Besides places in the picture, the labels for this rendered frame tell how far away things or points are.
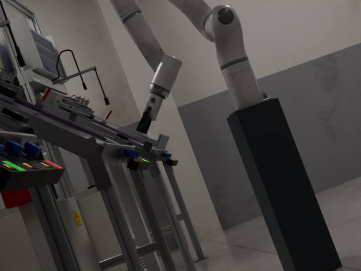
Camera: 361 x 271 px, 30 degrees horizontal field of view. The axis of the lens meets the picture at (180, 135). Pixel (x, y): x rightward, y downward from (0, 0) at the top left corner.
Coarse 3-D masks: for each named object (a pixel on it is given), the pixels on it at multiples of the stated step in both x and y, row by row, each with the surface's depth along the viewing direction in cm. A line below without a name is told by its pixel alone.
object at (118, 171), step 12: (120, 168) 315; (120, 180) 315; (120, 192) 314; (132, 192) 315; (132, 204) 314; (132, 216) 314; (132, 228) 314; (144, 228) 313; (144, 240) 313; (156, 264) 312
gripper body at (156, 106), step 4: (152, 92) 265; (152, 96) 264; (156, 96) 264; (160, 96) 265; (148, 100) 264; (152, 100) 265; (156, 100) 264; (160, 100) 265; (148, 104) 264; (152, 104) 264; (156, 104) 264; (160, 104) 267; (144, 108) 264; (152, 108) 263; (156, 108) 264; (144, 112) 269; (152, 112) 263; (156, 112) 266; (152, 116) 263; (156, 116) 271
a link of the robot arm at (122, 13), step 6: (114, 0) 266; (120, 0) 265; (126, 0) 265; (132, 0) 267; (114, 6) 267; (120, 6) 265; (126, 6) 265; (132, 6) 265; (138, 6) 268; (120, 12) 266; (126, 12) 265; (132, 12) 265; (120, 18) 268
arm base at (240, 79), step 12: (228, 72) 268; (240, 72) 267; (252, 72) 270; (228, 84) 270; (240, 84) 267; (252, 84) 267; (240, 96) 267; (252, 96) 266; (264, 96) 272; (240, 108) 264
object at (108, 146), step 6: (108, 144) 225; (114, 144) 239; (108, 150) 229; (114, 150) 242; (120, 150) 254; (132, 150) 283; (102, 156) 224; (108, 156) 234; (114, 156) 247; (120, 156) 260; (108, 162) 239; (114, 162) 253; (120, 162) 266
